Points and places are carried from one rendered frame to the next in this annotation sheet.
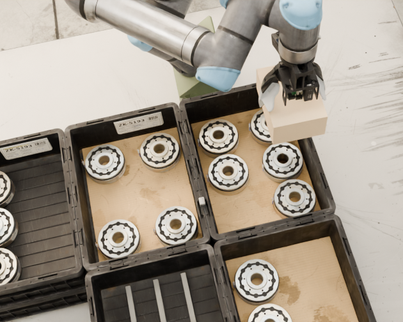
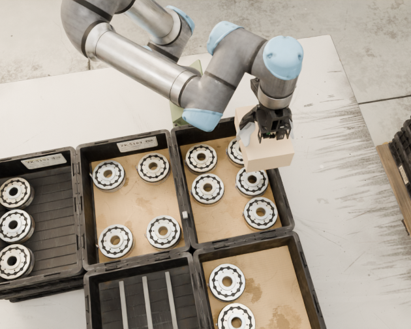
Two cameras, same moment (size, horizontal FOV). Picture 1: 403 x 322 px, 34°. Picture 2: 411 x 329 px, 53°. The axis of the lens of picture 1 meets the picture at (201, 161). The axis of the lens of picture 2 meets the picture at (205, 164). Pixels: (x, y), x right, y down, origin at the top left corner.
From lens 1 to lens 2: 42 cm
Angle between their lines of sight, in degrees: 3
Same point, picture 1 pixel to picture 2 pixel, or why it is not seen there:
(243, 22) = (228, 69)
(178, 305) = (162, 299)
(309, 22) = (290, 72)
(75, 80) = (92, 104)
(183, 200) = (171, 209)
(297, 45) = (276, 93)
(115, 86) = (123, 111)
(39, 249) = (50, 245)
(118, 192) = (118, 200)
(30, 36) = (69, 66)
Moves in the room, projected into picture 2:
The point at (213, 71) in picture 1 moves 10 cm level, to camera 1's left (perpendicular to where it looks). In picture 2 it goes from (197, 113) to (148, 119)
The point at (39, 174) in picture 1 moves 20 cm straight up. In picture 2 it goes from (55, 181) to (30, 153)
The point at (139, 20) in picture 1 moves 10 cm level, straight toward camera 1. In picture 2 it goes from (133, 62) to (139, 100)
